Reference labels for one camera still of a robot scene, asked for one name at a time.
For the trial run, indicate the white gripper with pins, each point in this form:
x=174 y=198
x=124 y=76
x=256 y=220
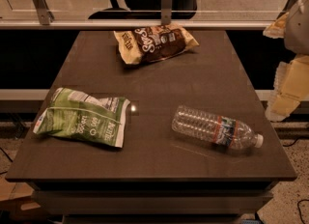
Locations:
x=298 y=30

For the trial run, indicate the brown chip bag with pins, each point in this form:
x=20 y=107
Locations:
x=152 y=44

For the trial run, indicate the green chip bag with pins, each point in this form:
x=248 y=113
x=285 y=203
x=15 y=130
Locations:
x=76 y=115

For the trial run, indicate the clear plastic water bottle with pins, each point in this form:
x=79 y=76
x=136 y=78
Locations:
x=217 y=129

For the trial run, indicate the cardboard box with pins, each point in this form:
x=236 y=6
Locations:
x=16 y=199

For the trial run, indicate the middle metal rail bracket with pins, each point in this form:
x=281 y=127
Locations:
x=166 y=11

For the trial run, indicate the left metal rail bracket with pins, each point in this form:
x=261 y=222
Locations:
x=44 y=14

